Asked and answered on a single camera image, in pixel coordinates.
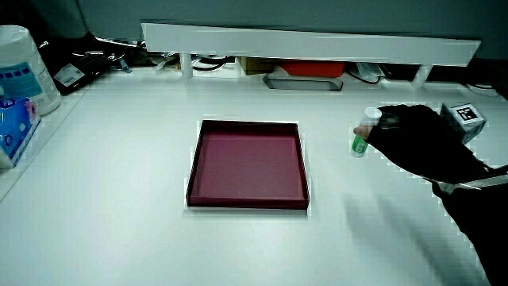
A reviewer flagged white desk shelf riser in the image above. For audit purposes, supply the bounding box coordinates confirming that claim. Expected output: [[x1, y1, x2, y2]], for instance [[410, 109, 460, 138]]
[[140, 21, 482, 91]]

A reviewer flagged white cable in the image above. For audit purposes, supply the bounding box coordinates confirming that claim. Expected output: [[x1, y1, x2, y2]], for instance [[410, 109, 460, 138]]
[[463, 82, 502, 99]]

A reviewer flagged black plastic bag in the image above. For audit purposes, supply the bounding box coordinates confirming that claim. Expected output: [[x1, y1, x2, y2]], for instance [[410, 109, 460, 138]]
[[38, 33, 140, 96]]

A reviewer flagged blue tissue packet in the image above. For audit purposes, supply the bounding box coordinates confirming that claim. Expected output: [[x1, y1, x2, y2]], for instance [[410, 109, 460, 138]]
[[0, 96, 42, 170]]

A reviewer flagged black cable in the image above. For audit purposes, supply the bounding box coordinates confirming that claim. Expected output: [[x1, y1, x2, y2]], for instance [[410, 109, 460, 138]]
[[190, 55, 232, 73], [347, 63, 384, 86]]

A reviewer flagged dark red shallow tray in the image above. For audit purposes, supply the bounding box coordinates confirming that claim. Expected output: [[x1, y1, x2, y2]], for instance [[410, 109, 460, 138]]
[[185, 119, 311, 211]]

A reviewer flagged person's right forearm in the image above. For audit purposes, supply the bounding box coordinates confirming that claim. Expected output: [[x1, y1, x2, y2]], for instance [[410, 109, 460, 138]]
[[431, 164, 508, 286]]

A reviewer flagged brown cardboard box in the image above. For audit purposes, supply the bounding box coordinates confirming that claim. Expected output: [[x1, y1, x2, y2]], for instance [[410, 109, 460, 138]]
[[237, 56, 279, 76]]

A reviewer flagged red box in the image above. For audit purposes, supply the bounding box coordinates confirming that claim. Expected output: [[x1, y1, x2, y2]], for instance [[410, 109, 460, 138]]
[[279, 60, 347, 79]]

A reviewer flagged white wipes canister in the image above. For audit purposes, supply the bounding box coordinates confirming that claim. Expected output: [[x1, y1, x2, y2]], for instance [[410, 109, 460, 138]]
[[0, 25, 63, 116]]

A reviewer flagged green white glue stick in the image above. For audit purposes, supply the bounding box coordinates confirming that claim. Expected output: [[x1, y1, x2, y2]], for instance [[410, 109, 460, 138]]
[[349, 106, 383, 159]]

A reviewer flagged person's right hand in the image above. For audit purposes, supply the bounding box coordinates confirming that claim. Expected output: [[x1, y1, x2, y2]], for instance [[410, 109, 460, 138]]
[[352, 102, 493, 184]]

